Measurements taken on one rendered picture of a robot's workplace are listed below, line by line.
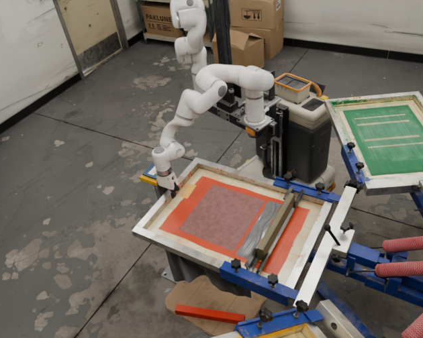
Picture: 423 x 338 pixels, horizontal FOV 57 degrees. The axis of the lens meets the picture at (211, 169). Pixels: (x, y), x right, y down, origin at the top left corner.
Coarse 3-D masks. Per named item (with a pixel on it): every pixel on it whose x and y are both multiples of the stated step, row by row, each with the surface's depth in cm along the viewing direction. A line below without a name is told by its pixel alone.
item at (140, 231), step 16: (240, 176) 205; (256, 176) 203; (176, 192) 204; (160, 208) 194; (144, 224) 186; (320, 224) 175; (144, 240) 183; (160, 240) 178; (192, 256) 169; (208, 256) 168; (304, 256) 163
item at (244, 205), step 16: (192, 192) 204; (208, 192) 202; (224, 192) 201; (240, 192) 200; (208, 208) 194; (224, 208) 193; (240, 208) 192; (256, 208) 191; (304, 208) 188; (288, 224) 181
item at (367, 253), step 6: (354, 246) 158; (360, 246) 158; (348, 252) 156; (354, 252) 156; (360, 252) 156; (366, 252) 155; (372, 252) 155; (378, 252) 155; (360, 258) 155; (366, 258) 153; (372, 258) 153; (378, 258) 153; (366, 264) 155; (372, 264) 153
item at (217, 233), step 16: (176, 208) 197; (192, 208) 196; (176, 224) 189; (192, 224) 188; (208, 224) 186; (224, 224) 185; (240, 224) 184; (192, 240) 180; (208, 240) 179; (224, 240) 178; (240, 240) 177; (288, 240) 174; (272, 256) 169; (272, 272) 163
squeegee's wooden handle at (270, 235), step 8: (288, 200) 178; (280, 208) 176; (288, 208) 177; (280, 216) 172; (272, 224) 169; (280, 224) 172; (272, 232) 166; (264, 240) 163; (272, 240) 167; (256, 248) 161; (264, 248) 160; (264, 256) 163
